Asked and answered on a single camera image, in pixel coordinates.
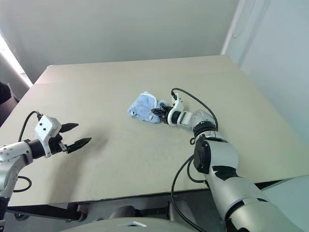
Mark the black rounded object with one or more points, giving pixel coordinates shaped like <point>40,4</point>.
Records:
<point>4,93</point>

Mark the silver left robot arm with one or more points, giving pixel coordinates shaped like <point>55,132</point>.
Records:
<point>14,154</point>

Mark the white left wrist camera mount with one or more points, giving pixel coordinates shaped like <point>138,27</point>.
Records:
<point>46,128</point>

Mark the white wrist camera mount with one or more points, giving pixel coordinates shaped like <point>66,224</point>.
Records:
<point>179,105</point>
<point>46,128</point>

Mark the dark rounded shape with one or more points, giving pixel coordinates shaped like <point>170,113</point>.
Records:
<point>125,212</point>

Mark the grey cylinder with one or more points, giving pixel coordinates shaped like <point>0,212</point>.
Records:
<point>172,211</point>

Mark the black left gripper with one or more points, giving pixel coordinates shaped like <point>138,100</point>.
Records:
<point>56,145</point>

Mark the grey robot torso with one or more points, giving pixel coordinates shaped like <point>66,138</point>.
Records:
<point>125,224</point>

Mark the black table frame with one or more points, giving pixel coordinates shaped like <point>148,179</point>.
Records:
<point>43,210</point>

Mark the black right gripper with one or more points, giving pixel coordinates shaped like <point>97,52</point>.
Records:
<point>167,112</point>

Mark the light blue towel white trim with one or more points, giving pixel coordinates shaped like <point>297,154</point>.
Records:
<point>143,107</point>

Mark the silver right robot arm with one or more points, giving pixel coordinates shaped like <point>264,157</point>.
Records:
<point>222,164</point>

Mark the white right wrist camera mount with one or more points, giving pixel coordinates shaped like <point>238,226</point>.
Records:
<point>179,105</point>

